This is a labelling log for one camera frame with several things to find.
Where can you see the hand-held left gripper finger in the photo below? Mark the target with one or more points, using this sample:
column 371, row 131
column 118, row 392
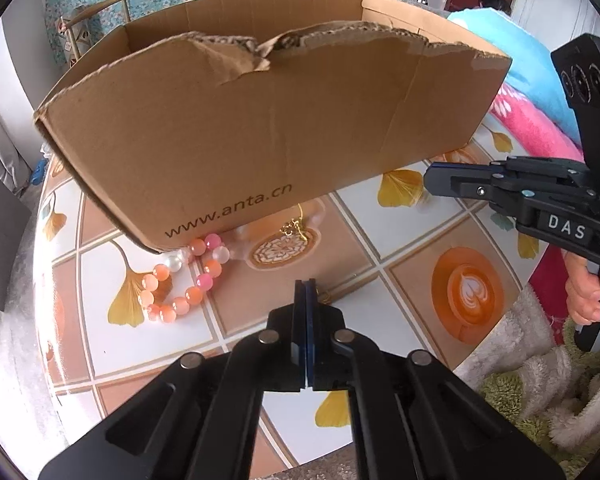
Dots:
column 311, row 340
column 300, row 340

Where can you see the patterned leaf print tablecloth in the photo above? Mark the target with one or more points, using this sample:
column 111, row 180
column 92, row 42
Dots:
column 410, row 240

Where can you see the pink floral blanket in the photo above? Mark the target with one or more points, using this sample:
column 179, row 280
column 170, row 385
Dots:
column 535, row 125

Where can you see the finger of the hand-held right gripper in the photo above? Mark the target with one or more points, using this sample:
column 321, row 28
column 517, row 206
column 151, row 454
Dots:
column 460, row 182
column 545, row 172

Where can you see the beige green fuzzy cloth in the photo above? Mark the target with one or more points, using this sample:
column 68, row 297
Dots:
column 530, row 360

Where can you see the person's right hand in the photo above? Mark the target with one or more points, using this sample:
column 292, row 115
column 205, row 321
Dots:
column 582, row 295

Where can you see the light blue plush pillow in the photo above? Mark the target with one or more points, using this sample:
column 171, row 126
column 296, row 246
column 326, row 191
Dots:
column 520, row 60

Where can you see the black flat panel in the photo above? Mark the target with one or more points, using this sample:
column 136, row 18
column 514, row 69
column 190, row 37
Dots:
column 0, row 240

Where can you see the wooden chair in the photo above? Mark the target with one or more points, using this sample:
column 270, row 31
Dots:
column 100, row 7

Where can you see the brown cardboard box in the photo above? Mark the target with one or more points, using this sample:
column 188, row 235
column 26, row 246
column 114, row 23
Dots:
column 230, row 135

